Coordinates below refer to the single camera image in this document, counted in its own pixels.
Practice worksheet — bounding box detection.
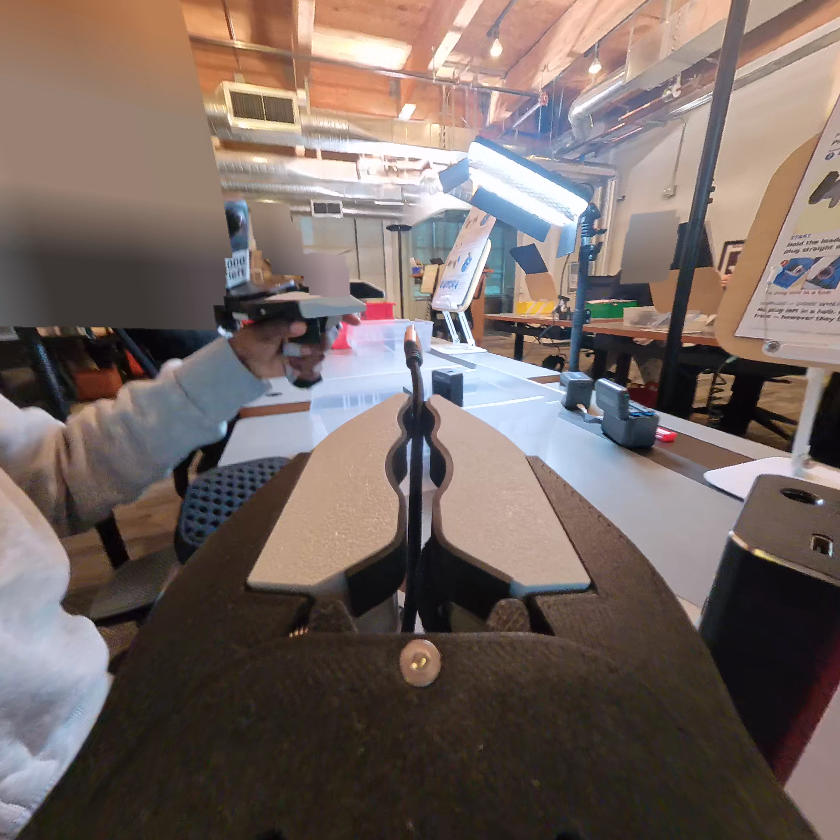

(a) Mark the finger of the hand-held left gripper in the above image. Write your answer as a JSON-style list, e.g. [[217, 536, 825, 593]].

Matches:
[[297, 292, 367, 321]]

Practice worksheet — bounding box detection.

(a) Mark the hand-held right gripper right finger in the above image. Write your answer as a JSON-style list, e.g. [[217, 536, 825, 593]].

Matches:
[[427, 394, 594, 601]]

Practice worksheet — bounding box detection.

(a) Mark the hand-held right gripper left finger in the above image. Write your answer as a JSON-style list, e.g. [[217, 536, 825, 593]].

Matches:
[[247, 392, 413, 614]]

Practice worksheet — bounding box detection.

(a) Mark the black braided USB cable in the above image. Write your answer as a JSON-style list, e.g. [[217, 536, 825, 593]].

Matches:
[[399, 323, 427, 634]]

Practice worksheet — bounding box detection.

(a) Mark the person's left forearm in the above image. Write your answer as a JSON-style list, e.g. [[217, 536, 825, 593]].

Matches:
[[39, 338, 273, 519]]

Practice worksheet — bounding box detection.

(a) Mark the person's left hand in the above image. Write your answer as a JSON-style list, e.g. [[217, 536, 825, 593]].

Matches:
[[230, 320, 298, 388]]

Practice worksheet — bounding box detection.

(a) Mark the small clear plastic bin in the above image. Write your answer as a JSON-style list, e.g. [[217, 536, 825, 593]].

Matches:
[[344, 319, 435, 358]]

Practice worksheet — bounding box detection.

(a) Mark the black floor lamp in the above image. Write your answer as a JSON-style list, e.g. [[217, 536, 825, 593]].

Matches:
[[656, 0, 751, 414], [382, 222, 414, 322]]

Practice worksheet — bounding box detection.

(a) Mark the white air vent grille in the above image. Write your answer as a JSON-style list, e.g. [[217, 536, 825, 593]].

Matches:
[[220, 80, 303, 135]]

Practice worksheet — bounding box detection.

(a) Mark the wooden desk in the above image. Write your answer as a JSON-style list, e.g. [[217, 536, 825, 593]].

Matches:
[[484, 311, 723, 349]]

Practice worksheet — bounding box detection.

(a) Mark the LED light panel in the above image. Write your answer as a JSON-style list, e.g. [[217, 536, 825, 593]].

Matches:
[[438, 136, 592, 257]]

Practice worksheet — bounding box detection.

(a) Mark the black light stand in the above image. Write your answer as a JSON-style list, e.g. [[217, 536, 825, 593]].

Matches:
[[567, 203, 605, 374]]

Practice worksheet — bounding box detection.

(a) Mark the white poster stand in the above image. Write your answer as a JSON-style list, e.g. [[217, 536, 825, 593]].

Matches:
[[703, 367, 840, 503]]

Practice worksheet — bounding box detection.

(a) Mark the black office chair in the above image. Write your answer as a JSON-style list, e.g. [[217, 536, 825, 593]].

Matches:
[[705, 361, 811, 441]]

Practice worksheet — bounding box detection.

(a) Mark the cardboard box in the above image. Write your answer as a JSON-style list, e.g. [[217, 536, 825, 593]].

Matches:
[[650, 266, 719, 316]]

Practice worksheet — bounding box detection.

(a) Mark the wooden poster board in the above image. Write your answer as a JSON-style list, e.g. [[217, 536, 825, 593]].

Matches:
[[714, 134, 840, 371]]

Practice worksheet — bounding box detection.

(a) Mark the silver air duct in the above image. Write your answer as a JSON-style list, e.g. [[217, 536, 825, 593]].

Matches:
[[567, 39, 683, 152]]

